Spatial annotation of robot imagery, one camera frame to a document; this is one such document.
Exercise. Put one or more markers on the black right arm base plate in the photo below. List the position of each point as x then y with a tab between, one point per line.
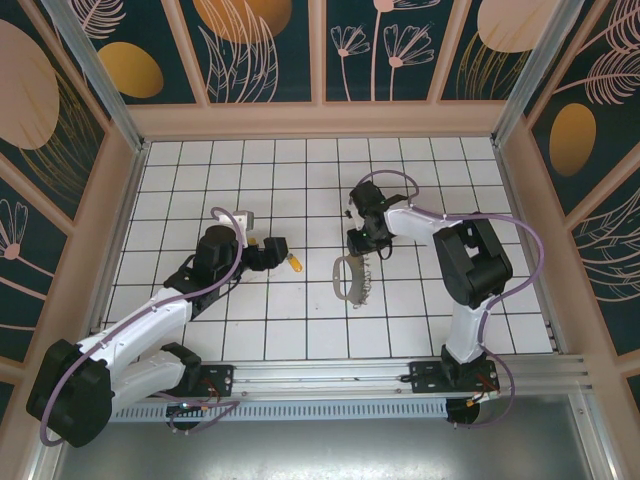
422	375

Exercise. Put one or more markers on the aluminium table side rail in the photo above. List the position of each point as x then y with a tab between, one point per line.
116	250
531	250

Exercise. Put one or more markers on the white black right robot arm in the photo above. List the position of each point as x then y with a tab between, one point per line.
467	330

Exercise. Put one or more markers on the grey metal sheet panel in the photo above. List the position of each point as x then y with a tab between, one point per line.
325	450

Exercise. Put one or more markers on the aluminium mounting rail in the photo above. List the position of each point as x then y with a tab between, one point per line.
320	375

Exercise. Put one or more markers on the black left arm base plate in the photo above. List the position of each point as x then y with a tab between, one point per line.
220	372

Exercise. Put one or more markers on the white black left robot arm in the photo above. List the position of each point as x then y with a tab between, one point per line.
140	320

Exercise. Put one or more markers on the aluminium corner post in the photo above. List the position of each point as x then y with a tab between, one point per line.
91	65
547	65

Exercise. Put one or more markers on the small circuit board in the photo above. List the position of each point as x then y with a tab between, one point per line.
185	407

